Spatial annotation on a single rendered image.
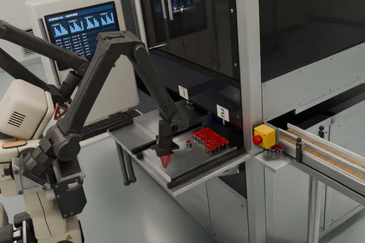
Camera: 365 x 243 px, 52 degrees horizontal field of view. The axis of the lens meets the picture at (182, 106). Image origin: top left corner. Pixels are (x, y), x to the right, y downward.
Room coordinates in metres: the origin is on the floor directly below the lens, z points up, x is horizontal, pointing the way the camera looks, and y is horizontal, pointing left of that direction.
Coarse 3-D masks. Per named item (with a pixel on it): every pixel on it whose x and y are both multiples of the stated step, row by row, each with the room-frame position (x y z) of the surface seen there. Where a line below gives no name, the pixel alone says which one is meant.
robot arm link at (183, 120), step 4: (160, 116) 1.33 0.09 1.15; (172, 116) 1.27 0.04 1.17; (176, 116) 1.28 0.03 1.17; (180, 116) 1.35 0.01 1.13; (184, 116) 1.36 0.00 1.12; (164, 120) 1.31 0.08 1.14; (172, 120) 1.28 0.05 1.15; (176, 120) 1.29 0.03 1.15; (180, 120) 1.32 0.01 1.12; (184, 120) 1.35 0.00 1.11; (168, 124) 1.28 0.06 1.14; (172, 124) 1.28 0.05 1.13; (176, 124) 1.29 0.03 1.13; (180, 124) 1.33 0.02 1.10; (184, 124) 1.34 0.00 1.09; (188, 124) 1.35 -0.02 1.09; (180, 128) 1.33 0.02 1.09; (184, 128) 1.34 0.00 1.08
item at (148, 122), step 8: (176, 104) 1.96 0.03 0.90; (184, 104) 1.98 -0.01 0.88; (152, 112) 1.88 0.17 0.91; (184, 112) 1.88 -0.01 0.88; (192, 112) 1.86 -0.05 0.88; (200, 112) 1.85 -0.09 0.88; (136, 120) 1.79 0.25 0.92; (144, 120) 1.84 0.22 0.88; (152, 120) 1.83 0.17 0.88; (192, 120) 1.71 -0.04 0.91; (200, 120) 1.73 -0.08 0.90; (144, 128) 1.70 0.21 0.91; (152, 128) 1.74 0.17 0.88; (152, 136) 1.63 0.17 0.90
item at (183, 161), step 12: (192, 132) 1.60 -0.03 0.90; (180, 144) 1.54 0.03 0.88; (192, 144) 1.53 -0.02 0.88; (144, 156) 1.45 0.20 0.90; (156, 156) 1.47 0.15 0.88; (180, 156) 1.44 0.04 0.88; (192, 156) 1.43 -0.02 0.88; (204, 156) 1.42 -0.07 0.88; (216, 156) 1.36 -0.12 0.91; (156, 168) 1.36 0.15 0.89; (168, 168) 1.36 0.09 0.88; (180, 168) 1.35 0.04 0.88; (192, 168) 1.30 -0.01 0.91; (168, 180) 1.27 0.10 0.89
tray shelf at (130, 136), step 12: (108, 132) 1.79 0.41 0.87; (120, 132) 1.75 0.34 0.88; (132, 132) 1.73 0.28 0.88; (144, 132) 1.71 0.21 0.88; (216, 132) 1.61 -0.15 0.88; (228, 132) 1.60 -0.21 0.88; (120, 144) 1.65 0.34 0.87; (132, 144) 1.61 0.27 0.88; (240, 144) 1.48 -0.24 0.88; (132, 156) 1.53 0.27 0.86; (240, 156) 1.38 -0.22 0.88; (144, 168) 1.41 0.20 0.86; (216, 168) 1.32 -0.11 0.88; (228, 168) 1.32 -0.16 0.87; (156, 180) 1.31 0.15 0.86; (192, 180) 1.26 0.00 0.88; (204, 180) 1.26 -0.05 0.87; (180, 192) 1.21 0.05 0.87
